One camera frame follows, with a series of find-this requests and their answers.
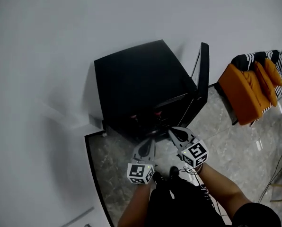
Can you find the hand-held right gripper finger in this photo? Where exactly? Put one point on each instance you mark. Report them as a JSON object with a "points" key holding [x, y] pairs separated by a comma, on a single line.
{"points": [[188, 133], [174, 139]]}

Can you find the black mini fridge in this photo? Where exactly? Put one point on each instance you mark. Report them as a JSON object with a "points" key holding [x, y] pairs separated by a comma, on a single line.
{"points": [[136, 79]]}

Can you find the black white striped blanket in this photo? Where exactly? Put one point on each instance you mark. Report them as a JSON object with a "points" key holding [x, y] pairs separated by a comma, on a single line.
{"points": [[252, 58]]}

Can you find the orange armchair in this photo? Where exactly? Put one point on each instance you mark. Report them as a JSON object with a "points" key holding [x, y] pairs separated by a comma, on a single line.
{"points": [[240, 96]]}

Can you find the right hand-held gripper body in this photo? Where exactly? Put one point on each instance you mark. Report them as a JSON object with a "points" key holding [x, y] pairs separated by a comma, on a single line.
{"points": [[195, 152]]}

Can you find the person's right black shoe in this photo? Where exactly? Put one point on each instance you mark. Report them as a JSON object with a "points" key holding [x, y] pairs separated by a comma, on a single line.
{"points": [[174, 171]]}

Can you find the person's black shoe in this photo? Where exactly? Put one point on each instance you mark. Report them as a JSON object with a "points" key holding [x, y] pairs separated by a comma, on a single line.
{"points": [[158, 177], [174, 171]]}

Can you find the person's left forearm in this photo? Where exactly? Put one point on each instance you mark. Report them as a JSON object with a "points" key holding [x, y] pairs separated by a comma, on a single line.
{"points": [[136, 204]]}

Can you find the person's right forearm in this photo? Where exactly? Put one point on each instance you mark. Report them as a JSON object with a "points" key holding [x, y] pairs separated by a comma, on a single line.
{"points": [[223, 190]]}

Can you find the person's black trousers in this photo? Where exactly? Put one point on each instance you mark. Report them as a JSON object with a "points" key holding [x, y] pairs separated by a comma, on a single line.
{"points": [[178, 207]]}

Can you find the white paper scrap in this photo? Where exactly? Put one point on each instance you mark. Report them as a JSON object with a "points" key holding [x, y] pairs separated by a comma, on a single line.
{"points": [[259, 144]]}

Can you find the black fridge door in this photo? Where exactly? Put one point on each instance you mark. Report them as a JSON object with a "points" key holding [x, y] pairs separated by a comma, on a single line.
{"points": [[203, 79]]}

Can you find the red cap drink bottle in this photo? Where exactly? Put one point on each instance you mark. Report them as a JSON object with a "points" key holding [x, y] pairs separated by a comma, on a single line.
{"points": [[158, 113]]}

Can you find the person's left black shoe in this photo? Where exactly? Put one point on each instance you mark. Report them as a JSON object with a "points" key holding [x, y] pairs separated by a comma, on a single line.
{"points": [[158, 177]]}

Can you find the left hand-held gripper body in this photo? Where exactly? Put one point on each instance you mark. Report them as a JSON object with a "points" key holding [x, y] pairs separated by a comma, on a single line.
{"points": [[141, 174]]}

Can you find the person's black sleeve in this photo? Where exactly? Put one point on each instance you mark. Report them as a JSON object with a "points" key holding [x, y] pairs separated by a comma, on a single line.
{"points": [[257, 215]]}

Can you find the orange cushion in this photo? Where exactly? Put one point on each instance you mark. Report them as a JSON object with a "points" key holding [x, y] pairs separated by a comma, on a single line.
{"points": [[273, 72], [265, 84]]}

